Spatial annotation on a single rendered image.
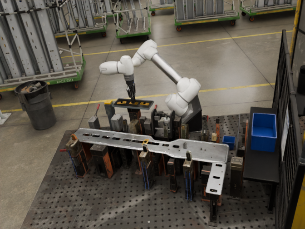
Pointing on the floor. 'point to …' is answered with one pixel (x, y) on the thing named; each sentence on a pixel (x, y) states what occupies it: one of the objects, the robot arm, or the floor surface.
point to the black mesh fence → (284, 187)
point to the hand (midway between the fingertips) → (133, 99)
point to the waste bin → (36, 103)
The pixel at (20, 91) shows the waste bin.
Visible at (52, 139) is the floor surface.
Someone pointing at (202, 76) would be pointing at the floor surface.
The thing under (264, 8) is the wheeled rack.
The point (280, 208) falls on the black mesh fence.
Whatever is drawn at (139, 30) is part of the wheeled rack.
